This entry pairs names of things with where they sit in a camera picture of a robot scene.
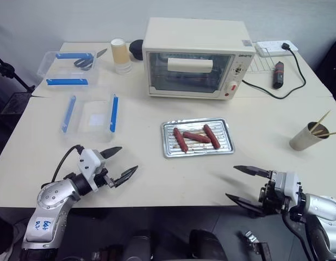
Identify empty clear plastic container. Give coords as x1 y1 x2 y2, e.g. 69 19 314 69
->
60 92 121 144

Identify cream toaster oven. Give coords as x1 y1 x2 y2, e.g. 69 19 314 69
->
142 17 257 102

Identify dark rounded shape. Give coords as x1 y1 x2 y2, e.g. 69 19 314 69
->
189 229 227 261

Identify clear container with scissors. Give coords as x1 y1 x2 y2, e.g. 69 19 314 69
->
36 50 101 89

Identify metal wire rack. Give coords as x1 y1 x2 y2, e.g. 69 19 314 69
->
248 55 279 74

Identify black handled scissors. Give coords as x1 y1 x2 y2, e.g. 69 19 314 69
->
73 48 108 72

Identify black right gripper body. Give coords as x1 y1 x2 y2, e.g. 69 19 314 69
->
258 171 288 216

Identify thin wooden stick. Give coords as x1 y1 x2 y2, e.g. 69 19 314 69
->
312 110 332 134
314 130 336 138

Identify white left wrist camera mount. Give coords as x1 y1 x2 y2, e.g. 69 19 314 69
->
77 148 107 191

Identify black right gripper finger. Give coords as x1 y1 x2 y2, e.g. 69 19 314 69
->
233 165 272 179
225 192 267 219

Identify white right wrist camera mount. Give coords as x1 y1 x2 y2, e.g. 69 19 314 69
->
271 170 303 203

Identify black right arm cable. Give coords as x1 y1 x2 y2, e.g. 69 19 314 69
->
281 212 313 261

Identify black round object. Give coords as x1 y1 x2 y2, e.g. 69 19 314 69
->
129 39 145 61

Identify black tripod stand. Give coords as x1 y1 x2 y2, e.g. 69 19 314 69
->
0 51 36 115

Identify red sausage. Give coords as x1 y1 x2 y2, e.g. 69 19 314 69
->
203 124 221 150
183 131 212 144
172 127 189 154

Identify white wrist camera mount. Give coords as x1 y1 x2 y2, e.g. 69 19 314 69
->
77 148 107 191
271 170 303 203

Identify black cylindrical lighter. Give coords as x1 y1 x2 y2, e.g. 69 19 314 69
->
271 61 285 90

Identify silver metal baking tray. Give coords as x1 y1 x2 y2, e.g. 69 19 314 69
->
160 117 236 159

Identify brown paper skewer cup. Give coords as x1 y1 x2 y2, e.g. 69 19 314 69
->
289 121 331 151

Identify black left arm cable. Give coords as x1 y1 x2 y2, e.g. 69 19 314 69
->
51 145 85 183

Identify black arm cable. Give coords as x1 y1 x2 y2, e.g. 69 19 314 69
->
281 212 313 261
51 145 85 183

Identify black power cable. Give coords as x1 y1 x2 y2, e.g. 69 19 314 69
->
241 48 307 100

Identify clear plastic cup stack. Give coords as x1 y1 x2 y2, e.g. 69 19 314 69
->
114 62 133 76

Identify metal clamp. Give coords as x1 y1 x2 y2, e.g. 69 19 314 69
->
238 230 272 261

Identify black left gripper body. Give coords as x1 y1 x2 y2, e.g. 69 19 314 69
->
93 157 116 189

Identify black bag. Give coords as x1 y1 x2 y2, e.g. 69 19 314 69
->
314 34 336 99

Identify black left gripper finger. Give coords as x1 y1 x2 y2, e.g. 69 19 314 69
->
113 165 139 189
99 146 123 160

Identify white power strip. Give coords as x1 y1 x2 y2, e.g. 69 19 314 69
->
254 40 299 58

